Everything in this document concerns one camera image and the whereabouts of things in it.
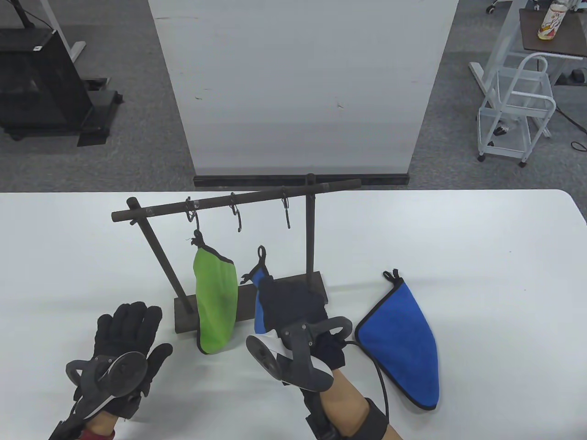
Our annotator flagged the person's right hand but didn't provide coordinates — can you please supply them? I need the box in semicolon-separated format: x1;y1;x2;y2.
257;277;347;372

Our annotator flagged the person's left hand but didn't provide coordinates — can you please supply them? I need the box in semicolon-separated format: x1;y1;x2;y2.
73;302;174;420

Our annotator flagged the blue hand towel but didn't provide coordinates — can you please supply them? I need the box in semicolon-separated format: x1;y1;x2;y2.
354;269;440;412
241;245;276;335

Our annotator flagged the green hand towel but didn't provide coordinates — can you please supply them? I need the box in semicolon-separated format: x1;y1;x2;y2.
190;229;239;356

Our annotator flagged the person's right forearm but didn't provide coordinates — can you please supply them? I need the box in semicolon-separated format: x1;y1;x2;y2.
303;367;404;440

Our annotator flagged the person's left forearm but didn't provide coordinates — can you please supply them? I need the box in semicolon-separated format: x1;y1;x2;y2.
83;412;116;440

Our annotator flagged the grey hand tracker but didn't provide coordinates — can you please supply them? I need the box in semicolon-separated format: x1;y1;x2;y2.
66;352;148;420
246;316;354;392

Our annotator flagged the dark metal hanging rack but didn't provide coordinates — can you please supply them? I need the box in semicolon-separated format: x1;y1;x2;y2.
111;173;363;336

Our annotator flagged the black wrist band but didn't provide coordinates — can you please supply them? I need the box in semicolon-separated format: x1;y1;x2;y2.
305;396;390;440
48;403;92;440

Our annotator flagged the black board base bar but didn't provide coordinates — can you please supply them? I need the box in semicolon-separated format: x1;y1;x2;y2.
194;173;410;188

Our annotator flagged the white partition board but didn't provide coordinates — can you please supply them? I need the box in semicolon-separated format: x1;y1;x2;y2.
148;0;459;177

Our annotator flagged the black cabinet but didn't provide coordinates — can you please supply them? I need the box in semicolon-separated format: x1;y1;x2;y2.
0;28;123;147

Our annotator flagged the white rolling cart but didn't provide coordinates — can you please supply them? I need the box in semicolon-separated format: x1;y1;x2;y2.
469;0;553;138

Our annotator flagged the white desk leg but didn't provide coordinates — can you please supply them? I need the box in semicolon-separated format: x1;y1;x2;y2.
39;0;87;63

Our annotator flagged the white metal cart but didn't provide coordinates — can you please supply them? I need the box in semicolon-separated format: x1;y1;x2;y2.
476;52;557;168

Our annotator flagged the brown side table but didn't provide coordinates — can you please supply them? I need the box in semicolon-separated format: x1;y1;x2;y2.
518;7;587;58

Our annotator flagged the white bottle with print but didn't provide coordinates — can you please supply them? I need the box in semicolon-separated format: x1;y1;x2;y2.
537;0;568;41

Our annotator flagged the black cable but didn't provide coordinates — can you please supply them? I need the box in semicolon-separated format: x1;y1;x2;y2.
344;339;390;424

